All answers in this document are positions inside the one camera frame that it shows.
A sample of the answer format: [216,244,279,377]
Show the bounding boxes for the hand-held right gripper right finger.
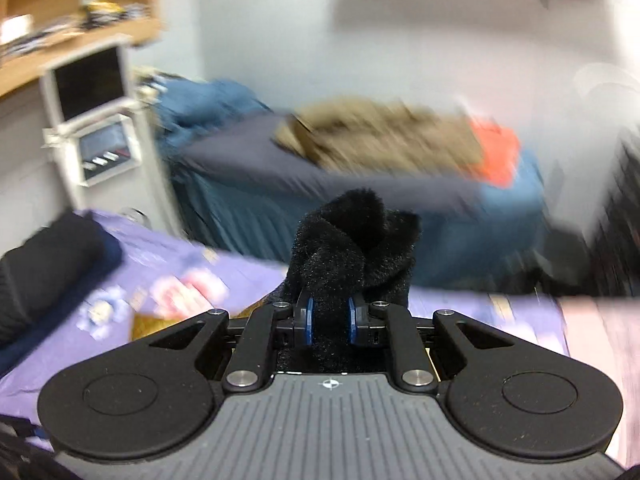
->
[347,296,516,394]

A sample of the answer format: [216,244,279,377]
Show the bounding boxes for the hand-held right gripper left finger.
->
[149,296,315,394]

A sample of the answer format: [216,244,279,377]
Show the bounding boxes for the black fuzzy garment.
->
[272,187,424,374]

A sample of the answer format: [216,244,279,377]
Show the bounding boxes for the gold satin jacket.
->
[131,285,291,342]

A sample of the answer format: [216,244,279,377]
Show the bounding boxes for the bed with blue-grey sheet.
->
[160,110,549,289]

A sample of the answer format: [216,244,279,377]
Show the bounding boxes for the purple floral bedsheet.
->
[0,210,640,462]

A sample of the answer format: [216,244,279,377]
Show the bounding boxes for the olive jacket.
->
[272,97,489,177]

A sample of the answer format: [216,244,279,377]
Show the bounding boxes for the folded navy garment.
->
[0,239,124,377]

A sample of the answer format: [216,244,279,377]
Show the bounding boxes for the orange cloth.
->
[467,117,522,187]

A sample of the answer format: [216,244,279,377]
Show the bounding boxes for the blue duvet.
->
[155,79,274,154]

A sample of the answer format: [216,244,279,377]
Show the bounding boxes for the folded black garment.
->
[0,212,109,347]

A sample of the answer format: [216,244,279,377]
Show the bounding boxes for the white machine with screens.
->
[40,35,177,234]

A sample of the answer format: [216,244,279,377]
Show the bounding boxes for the black metal rack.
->
[590,130,640,297]

